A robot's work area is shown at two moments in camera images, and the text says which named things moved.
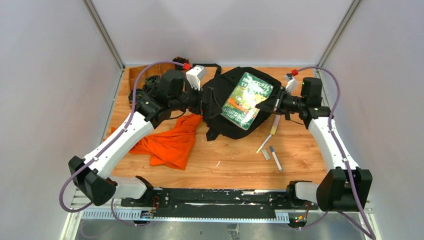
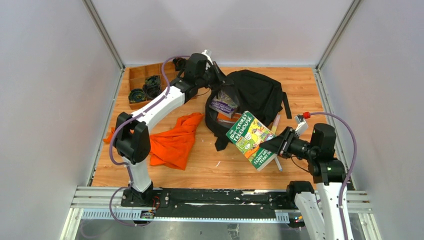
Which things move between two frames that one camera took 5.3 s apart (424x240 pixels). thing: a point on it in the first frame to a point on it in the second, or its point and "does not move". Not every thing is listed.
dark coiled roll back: (180, 60) does not move
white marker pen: (276, 158) does not move
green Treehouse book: (240, 106) to (247, 133)
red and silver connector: (291, 85) to (302, 125)
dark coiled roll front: (139, 94) does not move
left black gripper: (205, 97) to (216, 77)
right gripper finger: (269, 105) to (272, 144)
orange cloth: (172, 145) does not move
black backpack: (215, 86) to (261, 96)
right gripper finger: (279, 93) to (287, 131)
